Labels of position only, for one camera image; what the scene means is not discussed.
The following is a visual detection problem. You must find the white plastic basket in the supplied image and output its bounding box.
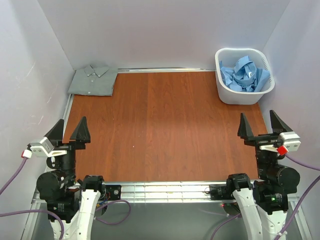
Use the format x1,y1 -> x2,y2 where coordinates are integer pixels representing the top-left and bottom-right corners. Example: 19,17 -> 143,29
215,48 -> 275,105

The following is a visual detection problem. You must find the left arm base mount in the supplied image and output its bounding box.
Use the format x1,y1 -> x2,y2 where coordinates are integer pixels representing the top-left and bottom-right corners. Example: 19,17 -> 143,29
99,184 -> 122,201

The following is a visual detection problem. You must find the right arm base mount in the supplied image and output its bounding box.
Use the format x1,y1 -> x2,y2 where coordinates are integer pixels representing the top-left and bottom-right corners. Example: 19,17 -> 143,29
204,184 -> 234,200

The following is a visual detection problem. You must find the folded grey shirt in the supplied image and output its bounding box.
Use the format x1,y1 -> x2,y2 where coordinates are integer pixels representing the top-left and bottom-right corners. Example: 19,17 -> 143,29
67,65 -> 118,97

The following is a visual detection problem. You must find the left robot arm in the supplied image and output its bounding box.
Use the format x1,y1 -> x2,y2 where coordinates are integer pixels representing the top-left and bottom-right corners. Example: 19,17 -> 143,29
30,116 -> 106,240

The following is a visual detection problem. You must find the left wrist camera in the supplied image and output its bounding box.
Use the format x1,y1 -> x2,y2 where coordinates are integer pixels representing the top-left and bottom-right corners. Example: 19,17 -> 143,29
21,137 -> 67,159

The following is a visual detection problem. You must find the light blue long sleeve shirt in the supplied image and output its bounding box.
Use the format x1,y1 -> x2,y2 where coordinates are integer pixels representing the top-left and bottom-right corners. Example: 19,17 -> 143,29
219,55 -> 271,93

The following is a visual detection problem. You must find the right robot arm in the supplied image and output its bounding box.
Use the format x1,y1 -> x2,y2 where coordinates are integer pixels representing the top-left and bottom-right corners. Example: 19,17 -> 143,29
226,110 -> 301,240

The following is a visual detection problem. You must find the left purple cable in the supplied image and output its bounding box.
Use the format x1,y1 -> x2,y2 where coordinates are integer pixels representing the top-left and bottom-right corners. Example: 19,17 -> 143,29
0,156 -> 131,240

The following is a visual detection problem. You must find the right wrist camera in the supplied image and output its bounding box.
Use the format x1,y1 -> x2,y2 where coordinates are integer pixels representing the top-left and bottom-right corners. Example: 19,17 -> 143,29
259,131 -> 301,156

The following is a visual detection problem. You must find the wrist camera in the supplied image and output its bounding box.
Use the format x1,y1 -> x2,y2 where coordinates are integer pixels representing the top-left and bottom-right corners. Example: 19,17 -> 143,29
259,131 -> 301,156
21,137 -> 67,159

